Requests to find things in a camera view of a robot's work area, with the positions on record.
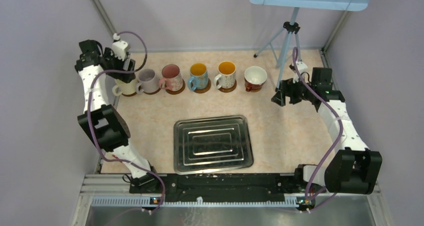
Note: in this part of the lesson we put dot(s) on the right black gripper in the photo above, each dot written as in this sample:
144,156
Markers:
286,90

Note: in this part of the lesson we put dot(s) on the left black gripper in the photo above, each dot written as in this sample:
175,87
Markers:
126,77

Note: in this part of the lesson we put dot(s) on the white red-bottom cup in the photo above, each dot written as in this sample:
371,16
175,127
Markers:
254,78

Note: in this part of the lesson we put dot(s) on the cream mug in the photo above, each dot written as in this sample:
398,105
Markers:
121,87

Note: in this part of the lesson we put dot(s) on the brown coaster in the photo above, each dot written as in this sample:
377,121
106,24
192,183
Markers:
129,95
204,90
177,92
152,93
228,90

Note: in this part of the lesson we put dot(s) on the silver mug orange inside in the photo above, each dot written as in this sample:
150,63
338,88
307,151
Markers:
226,75

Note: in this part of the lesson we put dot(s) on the lilac mug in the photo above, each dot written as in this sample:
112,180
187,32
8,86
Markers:
148,81

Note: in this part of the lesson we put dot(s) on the pink mug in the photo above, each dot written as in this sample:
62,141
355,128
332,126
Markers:
171,78

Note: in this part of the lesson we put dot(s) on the blue butterfly mug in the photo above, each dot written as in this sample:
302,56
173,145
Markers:
198,77

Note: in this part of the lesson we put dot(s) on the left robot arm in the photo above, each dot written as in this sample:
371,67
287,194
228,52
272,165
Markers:
100,120

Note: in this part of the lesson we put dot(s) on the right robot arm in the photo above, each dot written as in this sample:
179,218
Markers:
349,166

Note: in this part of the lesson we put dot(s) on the music stand tripod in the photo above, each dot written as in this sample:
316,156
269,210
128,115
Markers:
291,28

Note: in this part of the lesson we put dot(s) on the steel serving tray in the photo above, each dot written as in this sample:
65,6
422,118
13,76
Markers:
206,145

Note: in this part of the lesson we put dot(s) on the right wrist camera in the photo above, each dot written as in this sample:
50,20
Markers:
299,68

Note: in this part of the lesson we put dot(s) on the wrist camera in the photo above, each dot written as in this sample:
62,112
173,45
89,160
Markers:
299,68
120,47

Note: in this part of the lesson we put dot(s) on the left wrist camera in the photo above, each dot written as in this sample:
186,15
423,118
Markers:
120,47

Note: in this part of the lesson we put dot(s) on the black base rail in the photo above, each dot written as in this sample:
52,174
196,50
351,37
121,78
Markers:
219,188

